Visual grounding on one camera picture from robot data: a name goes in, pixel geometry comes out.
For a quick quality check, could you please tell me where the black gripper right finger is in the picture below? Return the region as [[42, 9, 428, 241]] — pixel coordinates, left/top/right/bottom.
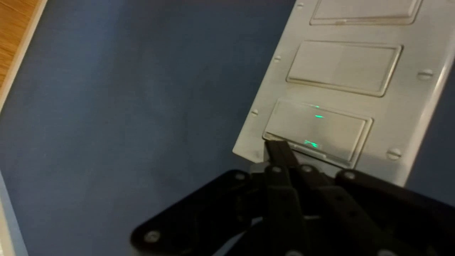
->
[[298, 162, 455, 256]]

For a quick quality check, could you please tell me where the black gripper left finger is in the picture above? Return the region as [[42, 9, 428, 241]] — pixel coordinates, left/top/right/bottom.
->
[[129, 140, 305, 256]]

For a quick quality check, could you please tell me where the white rocker switch button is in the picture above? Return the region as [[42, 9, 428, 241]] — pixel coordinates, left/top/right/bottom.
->
[[261, 97, 375, 171], [284, 39, 405, 100], [308, 0, 423, 27]]

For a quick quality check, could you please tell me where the white wall switch plate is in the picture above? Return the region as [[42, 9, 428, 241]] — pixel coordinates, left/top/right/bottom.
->
[[231, 0, 455, 190]]

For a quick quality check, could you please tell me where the white wall corner trim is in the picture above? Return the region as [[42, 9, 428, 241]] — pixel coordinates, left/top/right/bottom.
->
[[0, 171, 28, 256]]

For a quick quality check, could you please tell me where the white baseboard on blue wall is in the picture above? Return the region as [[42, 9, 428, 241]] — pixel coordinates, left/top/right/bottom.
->
[[0, 0, 49, 113]]

